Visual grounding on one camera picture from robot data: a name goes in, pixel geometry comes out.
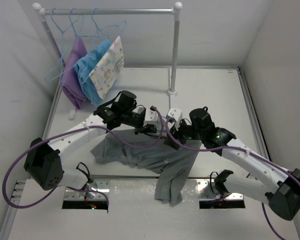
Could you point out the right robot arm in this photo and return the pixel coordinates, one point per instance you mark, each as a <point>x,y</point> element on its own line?
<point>271,184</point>

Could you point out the empty light blue hanger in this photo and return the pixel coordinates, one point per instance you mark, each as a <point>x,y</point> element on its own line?
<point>57,71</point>

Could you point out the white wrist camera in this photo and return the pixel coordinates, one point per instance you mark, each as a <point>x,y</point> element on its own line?
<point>175,114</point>
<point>151,117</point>

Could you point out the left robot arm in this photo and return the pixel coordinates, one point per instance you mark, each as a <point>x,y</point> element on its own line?
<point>45,161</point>

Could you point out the white patterned hanging shirt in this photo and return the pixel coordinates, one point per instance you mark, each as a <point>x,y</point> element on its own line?
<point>107,70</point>

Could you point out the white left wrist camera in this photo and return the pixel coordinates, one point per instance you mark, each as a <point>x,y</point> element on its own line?
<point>151,117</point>

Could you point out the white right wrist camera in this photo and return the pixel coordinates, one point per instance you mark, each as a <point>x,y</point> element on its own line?
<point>175,114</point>

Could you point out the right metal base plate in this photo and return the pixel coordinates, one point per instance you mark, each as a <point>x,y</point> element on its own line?
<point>208,200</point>

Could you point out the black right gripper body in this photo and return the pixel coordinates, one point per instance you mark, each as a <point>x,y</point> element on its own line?
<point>183,131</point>

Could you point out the grey t shirt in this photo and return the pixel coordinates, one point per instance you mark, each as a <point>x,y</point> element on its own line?
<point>173,166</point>

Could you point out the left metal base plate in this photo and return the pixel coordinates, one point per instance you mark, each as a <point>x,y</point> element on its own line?
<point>93,196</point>

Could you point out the metal base plate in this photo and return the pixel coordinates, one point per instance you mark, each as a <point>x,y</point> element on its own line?
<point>208,200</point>
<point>93,196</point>

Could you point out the white metal clothes rack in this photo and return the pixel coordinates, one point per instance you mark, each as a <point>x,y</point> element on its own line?
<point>175,11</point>

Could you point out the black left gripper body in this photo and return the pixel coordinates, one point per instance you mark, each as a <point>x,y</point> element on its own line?
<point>132,118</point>

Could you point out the purple hanging shirt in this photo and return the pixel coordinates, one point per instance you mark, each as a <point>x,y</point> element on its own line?
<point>69,82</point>

